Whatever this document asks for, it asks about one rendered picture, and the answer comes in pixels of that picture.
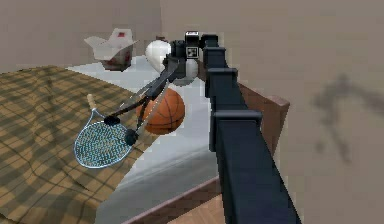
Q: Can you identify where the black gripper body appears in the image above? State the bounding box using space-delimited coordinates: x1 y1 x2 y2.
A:
162 39 188 84

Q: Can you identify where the orange basketball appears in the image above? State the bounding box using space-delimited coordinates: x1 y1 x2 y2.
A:
135 87 186 136

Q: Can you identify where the wooden bed with plaid blanket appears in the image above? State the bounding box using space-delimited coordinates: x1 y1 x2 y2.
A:
0 54 291 224

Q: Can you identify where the white takeout box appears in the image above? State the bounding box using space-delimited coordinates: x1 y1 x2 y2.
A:
83 28 139 72

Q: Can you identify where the blue tennis racket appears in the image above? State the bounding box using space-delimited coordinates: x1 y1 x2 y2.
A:
73 93 134 169

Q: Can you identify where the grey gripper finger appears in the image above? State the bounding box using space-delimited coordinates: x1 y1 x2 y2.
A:
124 89 169 147
103 71 174 127

